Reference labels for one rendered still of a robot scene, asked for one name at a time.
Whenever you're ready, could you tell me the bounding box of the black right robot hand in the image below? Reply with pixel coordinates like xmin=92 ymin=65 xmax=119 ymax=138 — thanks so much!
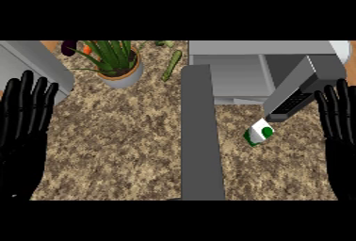
xmin=312 ymin=78 xmax=356 ymax=201

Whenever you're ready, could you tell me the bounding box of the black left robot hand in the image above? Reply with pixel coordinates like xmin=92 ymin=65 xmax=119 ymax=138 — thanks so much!
xmin=0 ymin=70 xmax=60 ymax=201

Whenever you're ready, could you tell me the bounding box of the white green milk carton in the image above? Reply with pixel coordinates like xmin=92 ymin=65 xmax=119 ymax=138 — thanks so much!
xmin=242 ymin=118 xmax=274 ymax=148

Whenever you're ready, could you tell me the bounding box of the grey microwave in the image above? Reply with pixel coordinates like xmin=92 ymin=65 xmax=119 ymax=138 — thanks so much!
xmin=187 ymin=40 xmax=351 ymax=123

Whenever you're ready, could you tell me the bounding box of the grey appliance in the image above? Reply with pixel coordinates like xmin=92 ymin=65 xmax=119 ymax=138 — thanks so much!
xmin=0 ymin=40 xmax=76 ymax=104

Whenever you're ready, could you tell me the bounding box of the dark purple eggplant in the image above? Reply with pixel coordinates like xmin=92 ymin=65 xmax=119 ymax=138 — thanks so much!
xmin=58 ymin=40 xmax=79 ymax=57

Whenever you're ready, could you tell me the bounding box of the green potted plant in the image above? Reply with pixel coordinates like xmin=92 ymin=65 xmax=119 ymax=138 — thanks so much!
xmin=64 ymin=40 xmax=144 ymax=89

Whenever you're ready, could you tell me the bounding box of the green cucumber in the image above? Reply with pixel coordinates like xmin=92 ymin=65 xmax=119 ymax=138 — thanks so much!
xmin=159 ymin=49 xmax=182 ymax=83

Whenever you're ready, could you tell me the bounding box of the small green vegetable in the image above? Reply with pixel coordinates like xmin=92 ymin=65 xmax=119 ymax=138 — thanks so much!
xmin=153 ymin=40 xmax=177 ymax=49

